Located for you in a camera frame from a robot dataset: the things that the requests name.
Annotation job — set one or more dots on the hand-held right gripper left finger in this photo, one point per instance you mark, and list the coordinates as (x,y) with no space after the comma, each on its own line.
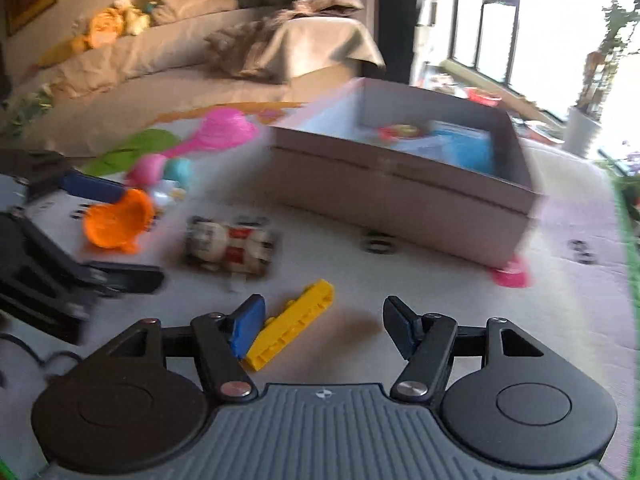
(247,330)

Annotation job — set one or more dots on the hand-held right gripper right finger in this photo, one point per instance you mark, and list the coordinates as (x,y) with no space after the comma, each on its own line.
(402,332)

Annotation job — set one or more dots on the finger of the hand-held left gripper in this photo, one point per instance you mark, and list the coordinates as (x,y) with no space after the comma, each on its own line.
(130,279)
(92,187)

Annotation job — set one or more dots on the orange plastic toy basket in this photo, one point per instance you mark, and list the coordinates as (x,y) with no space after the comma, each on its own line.
(112,222)

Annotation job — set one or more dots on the yellow toy block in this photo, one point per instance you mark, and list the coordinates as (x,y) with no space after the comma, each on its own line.
(295,320)

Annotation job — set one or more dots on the pink round toy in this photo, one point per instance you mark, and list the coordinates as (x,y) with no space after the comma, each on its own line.
(145,170)

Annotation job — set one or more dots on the white toy duck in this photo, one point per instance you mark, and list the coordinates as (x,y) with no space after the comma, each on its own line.
(167,194)

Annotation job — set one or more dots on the white red toy vehicle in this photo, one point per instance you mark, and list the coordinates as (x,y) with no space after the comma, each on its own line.
(230,247)

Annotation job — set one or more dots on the teal round toy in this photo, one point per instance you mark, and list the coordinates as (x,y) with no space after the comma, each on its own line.
(179,170)

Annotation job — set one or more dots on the beige cardboard box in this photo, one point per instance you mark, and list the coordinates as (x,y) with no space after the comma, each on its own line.
(375,195)

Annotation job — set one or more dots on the pink plastic toy basket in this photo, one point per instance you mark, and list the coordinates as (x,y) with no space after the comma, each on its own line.
(227,127)

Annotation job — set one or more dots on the printed play mat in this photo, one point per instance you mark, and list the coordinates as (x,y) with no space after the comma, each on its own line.
(350,305)

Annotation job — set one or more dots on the green leafy plant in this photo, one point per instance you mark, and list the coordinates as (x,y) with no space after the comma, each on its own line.
(27,107)

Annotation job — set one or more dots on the beige covered sofa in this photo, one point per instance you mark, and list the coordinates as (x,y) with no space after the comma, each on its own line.
(165,55)

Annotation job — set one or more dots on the yellow plush toy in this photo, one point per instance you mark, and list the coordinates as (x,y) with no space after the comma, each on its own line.
(107,22)

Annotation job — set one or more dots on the blue tissue packet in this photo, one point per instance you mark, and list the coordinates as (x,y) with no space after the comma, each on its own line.
(460,147)

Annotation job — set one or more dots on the red yellow toy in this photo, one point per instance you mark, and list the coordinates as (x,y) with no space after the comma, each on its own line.
(402,132)

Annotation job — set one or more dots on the cream pillow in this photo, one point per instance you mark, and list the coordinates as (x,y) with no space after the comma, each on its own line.
(195,2)

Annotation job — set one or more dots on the grey brown jacket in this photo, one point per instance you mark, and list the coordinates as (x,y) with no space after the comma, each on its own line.
(260,40)

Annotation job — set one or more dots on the red bowl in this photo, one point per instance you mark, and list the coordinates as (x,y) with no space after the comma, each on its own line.
(482,96)

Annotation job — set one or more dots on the white plant pot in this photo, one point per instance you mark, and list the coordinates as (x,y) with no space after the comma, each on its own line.
(582,132)

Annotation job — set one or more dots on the beige curtain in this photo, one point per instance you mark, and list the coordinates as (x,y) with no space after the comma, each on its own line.
(365,5)

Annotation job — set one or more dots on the black framed window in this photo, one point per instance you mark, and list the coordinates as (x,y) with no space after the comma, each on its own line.
(530,25)

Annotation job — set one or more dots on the tall palm plant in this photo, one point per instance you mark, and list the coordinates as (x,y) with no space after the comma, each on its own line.
(607,50)

